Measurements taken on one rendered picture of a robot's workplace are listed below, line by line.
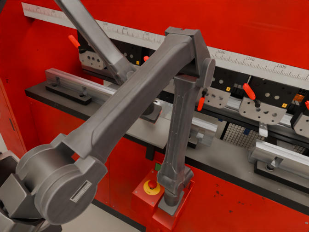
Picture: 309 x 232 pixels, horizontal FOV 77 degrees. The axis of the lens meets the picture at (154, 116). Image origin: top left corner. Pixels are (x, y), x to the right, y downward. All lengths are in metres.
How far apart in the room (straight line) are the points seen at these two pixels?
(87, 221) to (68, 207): 1.38
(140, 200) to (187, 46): 0.63
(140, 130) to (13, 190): 0.55
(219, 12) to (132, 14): 0.33
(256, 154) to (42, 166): 0.84
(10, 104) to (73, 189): 1.12
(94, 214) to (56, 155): 1.40
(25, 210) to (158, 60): 0.31
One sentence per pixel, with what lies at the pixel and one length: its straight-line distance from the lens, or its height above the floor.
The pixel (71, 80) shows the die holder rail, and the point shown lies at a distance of 1.24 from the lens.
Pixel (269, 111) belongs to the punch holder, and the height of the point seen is 1.15.
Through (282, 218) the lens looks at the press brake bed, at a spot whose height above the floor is 0.75.
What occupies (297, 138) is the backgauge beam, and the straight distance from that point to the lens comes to 1.24.
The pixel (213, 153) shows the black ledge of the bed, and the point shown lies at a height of 0.87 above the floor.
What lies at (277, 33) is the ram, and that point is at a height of 1.41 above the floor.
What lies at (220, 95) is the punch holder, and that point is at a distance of 0.83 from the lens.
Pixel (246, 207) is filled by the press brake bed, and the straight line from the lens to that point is 1.04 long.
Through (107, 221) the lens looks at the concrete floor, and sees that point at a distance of 1.68.
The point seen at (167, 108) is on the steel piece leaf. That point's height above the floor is 1.00.
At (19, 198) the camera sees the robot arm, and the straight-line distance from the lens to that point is 0.32.
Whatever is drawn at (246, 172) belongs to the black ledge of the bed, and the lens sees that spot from 0.96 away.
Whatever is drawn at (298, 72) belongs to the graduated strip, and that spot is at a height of 1.31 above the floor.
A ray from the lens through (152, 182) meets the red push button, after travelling 0.86.
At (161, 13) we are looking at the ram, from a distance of 0.82.
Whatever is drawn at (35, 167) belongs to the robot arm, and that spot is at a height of 1.27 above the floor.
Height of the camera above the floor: 1.50
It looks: 35 degrees down
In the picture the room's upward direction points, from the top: 8 degrees clockwise
